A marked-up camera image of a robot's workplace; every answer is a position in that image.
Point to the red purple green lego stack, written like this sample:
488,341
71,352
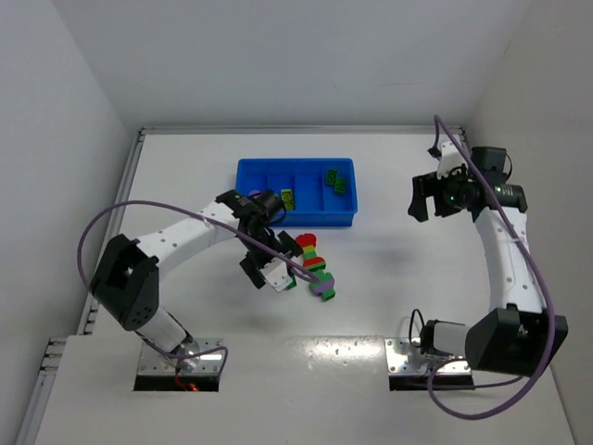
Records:
292,283

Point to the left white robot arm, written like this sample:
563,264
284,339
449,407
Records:
127,278

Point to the dark green lego brick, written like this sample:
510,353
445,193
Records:
330,177

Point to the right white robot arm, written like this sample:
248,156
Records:
512,337

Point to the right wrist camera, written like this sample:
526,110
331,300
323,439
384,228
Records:
449,158

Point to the rounded green lego brick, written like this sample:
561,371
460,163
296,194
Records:
340,186

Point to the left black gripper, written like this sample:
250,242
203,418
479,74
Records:
267,253

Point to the small lime lego brick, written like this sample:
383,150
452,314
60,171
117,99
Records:
288,199

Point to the blue divided plastic bin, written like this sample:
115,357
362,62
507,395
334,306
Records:
316,204

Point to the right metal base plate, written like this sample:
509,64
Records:
405,359

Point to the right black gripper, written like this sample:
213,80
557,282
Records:
427,195

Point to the red yellow green lego stack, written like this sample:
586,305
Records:
313,262

